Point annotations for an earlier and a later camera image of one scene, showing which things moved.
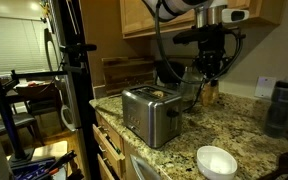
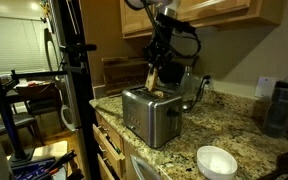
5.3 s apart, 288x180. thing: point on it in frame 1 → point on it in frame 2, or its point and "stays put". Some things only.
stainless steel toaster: x=154 y=114 stays put
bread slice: x=158 y=93 stays put
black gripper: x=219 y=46 → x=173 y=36
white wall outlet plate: x=264 y=87 stays put
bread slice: x=209 y=93 → x=151 y=81
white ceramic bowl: x=216 y=163 stays put
